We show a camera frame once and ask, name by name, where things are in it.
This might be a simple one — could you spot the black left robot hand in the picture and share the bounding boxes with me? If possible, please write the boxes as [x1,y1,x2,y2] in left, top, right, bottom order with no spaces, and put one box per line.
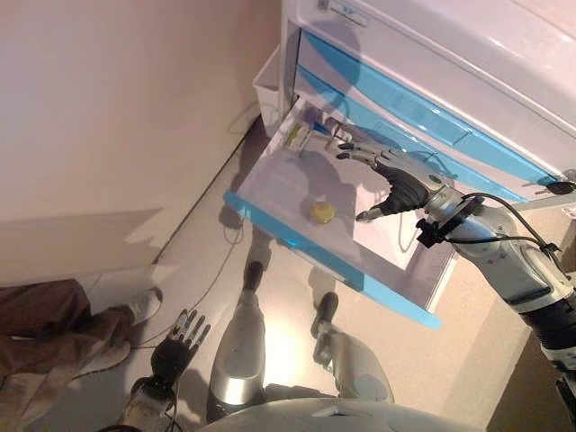
[150,308,212,377]

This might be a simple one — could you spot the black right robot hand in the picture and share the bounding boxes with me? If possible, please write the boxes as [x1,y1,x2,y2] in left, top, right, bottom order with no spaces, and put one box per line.
[335,139,441,223]

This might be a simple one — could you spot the clear bottle yellow capsules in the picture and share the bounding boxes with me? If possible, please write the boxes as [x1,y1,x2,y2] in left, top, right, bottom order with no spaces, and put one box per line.
[306,201,337,227]

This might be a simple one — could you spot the white drawer blue handle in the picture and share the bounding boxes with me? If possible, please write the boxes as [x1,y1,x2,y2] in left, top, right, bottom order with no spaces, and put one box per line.
[292,65,526,203]
[297,30,559,188]
[222,96,456,333]

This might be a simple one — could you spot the green white medicine box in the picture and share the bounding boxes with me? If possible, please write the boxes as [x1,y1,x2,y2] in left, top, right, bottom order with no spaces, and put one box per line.
[283,124,314,155]

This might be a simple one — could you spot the silver left robot leg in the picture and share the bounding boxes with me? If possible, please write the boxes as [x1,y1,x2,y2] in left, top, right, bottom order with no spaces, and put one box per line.
[206,260,271,424]

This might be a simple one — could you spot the person in brown trousers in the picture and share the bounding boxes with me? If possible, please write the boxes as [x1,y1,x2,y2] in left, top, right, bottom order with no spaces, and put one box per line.
[0,278,136,398]

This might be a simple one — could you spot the white medical cart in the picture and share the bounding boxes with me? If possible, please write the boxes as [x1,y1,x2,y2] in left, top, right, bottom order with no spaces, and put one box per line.
[251,0,576,316]

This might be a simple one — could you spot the cart lock with keys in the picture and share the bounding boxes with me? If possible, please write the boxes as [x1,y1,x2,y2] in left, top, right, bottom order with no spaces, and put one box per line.
[533,168,576,200]

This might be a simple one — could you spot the white plastic side bin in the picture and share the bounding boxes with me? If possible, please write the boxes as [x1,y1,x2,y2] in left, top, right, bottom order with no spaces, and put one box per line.
[251,47,289,131]

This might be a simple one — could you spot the grey robot torso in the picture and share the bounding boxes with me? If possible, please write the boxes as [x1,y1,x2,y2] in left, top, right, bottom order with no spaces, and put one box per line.
[197,395,487,432]

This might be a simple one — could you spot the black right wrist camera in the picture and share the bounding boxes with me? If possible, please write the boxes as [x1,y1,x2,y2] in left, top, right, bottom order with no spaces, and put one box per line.
[414,197,478,249]

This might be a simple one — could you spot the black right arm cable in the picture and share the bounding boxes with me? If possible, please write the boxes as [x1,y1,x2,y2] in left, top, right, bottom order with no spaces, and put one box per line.
[416,192,569,272]

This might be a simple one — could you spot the thin white floor cable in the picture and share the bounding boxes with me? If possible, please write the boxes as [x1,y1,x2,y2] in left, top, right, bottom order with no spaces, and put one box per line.
[130,214,247,353]

